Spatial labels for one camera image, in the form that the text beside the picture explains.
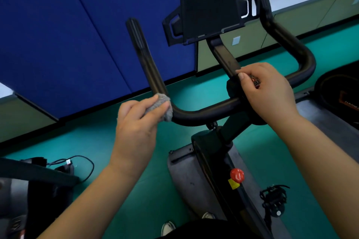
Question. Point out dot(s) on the person's left hand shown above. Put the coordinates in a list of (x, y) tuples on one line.
[(134, 138)]

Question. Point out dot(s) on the grey and black machine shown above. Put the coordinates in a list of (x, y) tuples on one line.
[(28, 196)]

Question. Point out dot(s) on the yellow sticker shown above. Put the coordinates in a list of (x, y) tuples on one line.
[(232, 184)]

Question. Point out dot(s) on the white shoe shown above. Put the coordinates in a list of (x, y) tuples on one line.
[(167, 228), (208, 215)]

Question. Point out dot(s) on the grey-green low cabinet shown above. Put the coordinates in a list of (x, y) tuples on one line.
[(19, 121)]

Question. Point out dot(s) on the person's right thumb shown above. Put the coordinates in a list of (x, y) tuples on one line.
[(246, 80)]

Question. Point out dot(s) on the person's right hand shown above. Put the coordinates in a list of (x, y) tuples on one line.
[(269, 98)]

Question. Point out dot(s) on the blue partition panel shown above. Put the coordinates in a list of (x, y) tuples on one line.
[(42, 37), (117, 17)]

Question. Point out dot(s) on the small pale cabinet label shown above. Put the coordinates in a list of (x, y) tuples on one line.
[(236, 40)]

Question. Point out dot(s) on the black power adapter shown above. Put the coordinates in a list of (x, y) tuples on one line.
[(66, 169)]

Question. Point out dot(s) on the black round exercise machine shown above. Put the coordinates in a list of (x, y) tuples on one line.
[(336, 93)]

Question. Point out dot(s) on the person's right forearm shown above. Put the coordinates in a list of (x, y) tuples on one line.
[(325, 174)]

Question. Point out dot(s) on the black bike pedal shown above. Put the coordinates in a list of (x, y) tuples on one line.
[(273, 199)]

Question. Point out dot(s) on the person's left thumb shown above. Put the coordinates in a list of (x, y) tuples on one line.
[(158, 112)]

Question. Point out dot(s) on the small dark speckled object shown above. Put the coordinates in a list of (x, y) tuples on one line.
[(254, 80)]

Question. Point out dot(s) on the person's left forearm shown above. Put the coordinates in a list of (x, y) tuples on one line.
[(92, 208)]

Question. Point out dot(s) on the long grey-green cabinet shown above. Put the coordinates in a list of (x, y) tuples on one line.
[(305, 9)]

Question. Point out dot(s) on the black exercise bike frame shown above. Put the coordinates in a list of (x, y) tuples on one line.
[(216, 149)]

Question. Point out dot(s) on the grey flywheel cover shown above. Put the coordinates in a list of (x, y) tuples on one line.
[(188, 180)]

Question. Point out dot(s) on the red round knob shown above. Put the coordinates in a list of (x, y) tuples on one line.
[(237, 175)]

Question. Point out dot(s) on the person's black clothing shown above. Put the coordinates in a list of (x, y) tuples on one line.
[(207, 230)]

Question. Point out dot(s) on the black tablet holder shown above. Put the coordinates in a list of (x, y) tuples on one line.
[(209, 6)]

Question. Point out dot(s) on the grey cleaning cloth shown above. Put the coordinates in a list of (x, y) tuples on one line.
[(164, 101)]

